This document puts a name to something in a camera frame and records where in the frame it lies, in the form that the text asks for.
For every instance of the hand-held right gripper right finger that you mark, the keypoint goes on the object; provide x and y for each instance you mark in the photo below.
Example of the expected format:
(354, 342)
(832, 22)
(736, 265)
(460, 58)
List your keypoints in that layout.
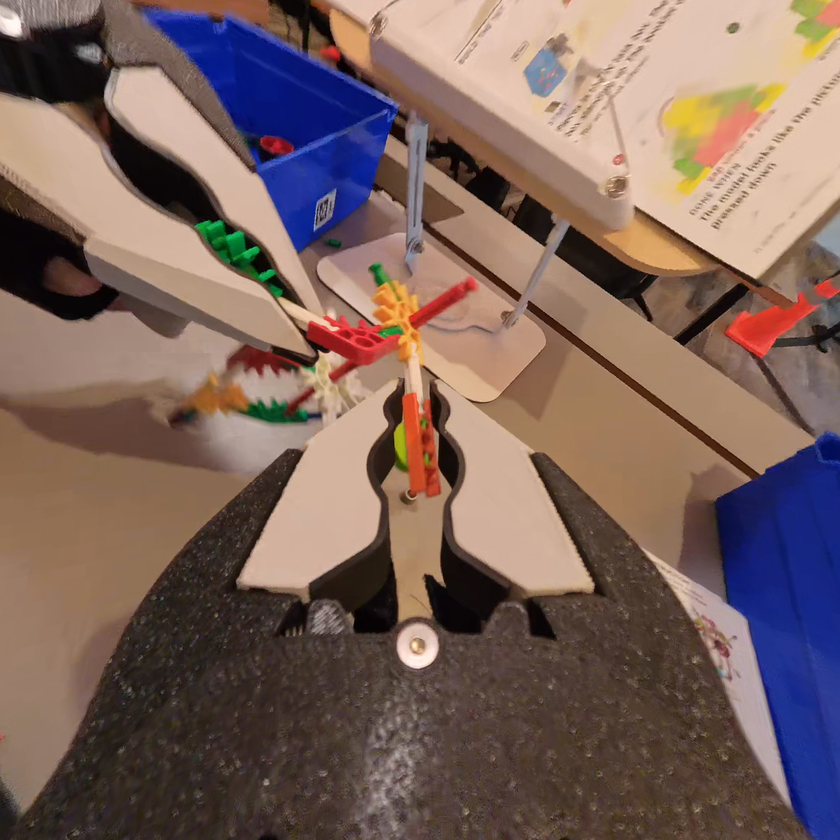
(512, 518)

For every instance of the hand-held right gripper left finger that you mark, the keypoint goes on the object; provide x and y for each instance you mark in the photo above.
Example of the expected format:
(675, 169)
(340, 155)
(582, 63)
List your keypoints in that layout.
(315, 518)

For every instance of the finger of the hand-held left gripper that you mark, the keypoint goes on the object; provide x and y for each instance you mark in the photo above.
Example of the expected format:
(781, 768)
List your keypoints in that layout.
(131, 236)
(216, 170)

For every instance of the blue parts bin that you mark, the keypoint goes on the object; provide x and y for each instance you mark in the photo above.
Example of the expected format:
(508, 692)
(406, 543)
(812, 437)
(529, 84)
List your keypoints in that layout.
(295, 85)

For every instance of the colourful construction toy model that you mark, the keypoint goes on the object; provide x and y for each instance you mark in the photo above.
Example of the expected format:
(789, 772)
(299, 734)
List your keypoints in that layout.
(397, 312)

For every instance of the person's left hand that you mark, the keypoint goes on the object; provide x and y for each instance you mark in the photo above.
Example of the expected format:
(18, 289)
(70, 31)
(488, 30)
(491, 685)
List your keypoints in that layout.
(69, 279)

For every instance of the red wheel with black tyre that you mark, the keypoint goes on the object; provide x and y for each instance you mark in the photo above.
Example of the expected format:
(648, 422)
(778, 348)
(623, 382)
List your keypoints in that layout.
(275, 144)

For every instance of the white document stand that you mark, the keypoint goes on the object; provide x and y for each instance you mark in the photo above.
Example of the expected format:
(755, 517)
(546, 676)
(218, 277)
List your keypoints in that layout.
(472, 111)

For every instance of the blue bin with papers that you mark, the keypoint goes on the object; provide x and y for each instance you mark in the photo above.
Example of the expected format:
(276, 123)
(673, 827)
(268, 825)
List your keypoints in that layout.
(787, 590)

